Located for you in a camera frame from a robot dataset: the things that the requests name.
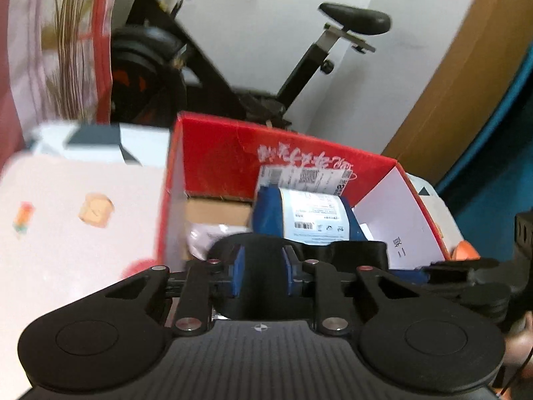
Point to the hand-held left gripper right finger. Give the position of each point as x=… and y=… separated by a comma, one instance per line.
x=291, y=277

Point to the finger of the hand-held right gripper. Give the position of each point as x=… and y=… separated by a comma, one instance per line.
x=458, y=266

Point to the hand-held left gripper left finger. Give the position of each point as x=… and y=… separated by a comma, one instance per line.
x=239, y=273

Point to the black fabric item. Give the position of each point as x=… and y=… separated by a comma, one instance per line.
x=263, y=255

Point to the red cardboard box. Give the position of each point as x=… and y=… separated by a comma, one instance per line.
x=216, y=162

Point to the person's right hand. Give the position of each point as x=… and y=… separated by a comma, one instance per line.
x=522, y=343

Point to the orange rounded object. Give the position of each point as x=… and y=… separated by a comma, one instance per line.
x=464, y=251

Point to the crumpled white plastic bag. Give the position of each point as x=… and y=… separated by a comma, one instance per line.
x=204, y=237

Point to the blue package with white label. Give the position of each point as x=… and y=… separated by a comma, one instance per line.
x=266, y=212

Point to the teal curtain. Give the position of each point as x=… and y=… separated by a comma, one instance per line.
x=491, y=162

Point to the wooden door panel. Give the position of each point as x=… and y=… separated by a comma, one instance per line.
x=466, y=71

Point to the black exercise bike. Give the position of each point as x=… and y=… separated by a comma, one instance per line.
x=141, y=50

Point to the pink printed curtain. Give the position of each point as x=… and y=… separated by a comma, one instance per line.
x=37, y=50

